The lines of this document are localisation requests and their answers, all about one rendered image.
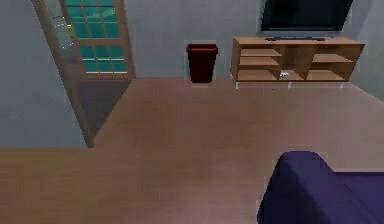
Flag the black television set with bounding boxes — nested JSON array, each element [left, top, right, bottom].
[[259, 0, 354, 42]]

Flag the dark red waste bin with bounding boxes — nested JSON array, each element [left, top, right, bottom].
[[185, 43, 219, 84]]

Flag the light wooden television shelf unit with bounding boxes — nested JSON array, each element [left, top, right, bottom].
[[230, 35, 366, 83]]

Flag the wooden glass-paned room door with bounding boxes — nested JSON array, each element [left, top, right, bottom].
[[31, 0, 136, 149]]

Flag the purple sofa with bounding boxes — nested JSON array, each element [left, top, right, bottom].
[[256, 150, 384, 224]]

